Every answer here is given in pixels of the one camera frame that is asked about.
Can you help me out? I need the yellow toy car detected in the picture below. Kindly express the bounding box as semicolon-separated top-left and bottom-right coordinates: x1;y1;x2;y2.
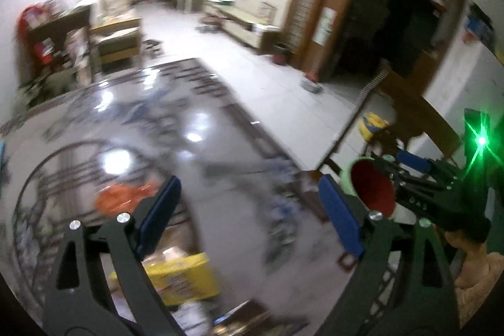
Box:
358;112;389;141

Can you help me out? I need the red bag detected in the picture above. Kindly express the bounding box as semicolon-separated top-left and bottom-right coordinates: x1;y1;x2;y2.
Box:
16;3;54;67

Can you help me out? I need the orange plastic wrapper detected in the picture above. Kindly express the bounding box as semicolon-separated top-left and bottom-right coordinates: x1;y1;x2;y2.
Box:
95;181;159;218

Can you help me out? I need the wooden dining chair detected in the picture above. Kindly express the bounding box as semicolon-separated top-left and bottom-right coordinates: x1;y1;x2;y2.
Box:
318;60;464;172

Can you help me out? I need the small wooden stool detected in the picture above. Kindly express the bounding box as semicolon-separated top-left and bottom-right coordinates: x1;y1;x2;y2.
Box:
142;39;164;59

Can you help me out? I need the wooden sofa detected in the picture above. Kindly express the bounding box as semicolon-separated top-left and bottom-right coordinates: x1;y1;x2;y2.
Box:
90;0;143;71

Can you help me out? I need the white side table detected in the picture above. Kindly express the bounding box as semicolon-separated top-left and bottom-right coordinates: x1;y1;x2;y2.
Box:
177;0;206;14

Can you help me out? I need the right hand tan glove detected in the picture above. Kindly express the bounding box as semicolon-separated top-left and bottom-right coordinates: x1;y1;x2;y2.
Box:
445;230;503;328

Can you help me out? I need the red trash bin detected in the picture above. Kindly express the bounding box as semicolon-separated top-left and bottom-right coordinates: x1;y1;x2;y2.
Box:
272;42;290;65

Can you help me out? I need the yellow snack box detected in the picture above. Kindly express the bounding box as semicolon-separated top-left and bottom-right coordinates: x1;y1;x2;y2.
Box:
108;251;221;307

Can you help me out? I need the low tv cabinet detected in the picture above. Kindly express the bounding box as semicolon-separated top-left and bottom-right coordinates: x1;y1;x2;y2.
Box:
203;1;281;54

